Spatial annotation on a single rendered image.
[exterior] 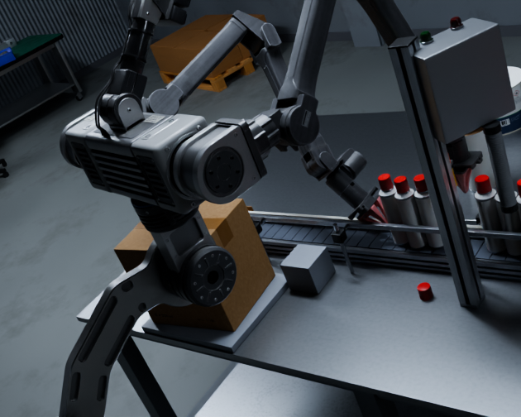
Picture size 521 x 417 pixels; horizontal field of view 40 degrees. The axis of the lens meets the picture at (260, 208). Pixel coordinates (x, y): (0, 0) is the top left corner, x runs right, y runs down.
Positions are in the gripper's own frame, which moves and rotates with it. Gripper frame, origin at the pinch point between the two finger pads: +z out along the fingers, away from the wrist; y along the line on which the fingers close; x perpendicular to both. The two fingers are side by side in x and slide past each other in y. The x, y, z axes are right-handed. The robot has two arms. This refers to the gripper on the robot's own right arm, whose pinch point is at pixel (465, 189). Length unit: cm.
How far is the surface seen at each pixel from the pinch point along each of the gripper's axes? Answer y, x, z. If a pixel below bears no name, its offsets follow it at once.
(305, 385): 74, 12, 79
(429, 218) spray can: 7.1, 8.2, 3.9
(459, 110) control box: -14.6, 20.6, -32.7
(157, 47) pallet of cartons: 465, -316, 58
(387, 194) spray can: 17.4, 8.1, -2.9
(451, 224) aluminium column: -7.3, 22.7, -5.7
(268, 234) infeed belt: 64, 9, 13
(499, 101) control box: -19.6, 13.3, -30.5
